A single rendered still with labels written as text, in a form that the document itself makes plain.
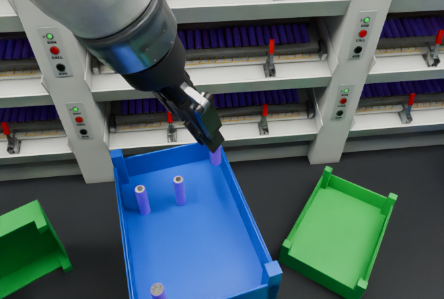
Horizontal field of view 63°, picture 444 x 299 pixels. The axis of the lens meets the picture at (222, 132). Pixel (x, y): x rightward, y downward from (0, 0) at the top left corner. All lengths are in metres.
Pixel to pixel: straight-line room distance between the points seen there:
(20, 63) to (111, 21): 0.71
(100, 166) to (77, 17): 0.84
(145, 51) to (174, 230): 0.37
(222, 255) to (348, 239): 0.51
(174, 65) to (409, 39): 0.82
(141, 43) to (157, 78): 0.05
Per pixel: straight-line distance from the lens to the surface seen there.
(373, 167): 1.25
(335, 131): 1.11
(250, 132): 1.06
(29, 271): 1.07
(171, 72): 0.39
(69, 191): 1.18
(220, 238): 0.62
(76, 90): 0.94
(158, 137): 1.05
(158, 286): 0.52
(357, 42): 0.95
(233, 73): 0.93
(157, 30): 0.35
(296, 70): 0.96
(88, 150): 1.07
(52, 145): 1.12
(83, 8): 0.30
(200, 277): 0.59
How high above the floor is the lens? 0.86
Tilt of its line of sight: 43 degrees down
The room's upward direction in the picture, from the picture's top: straight up
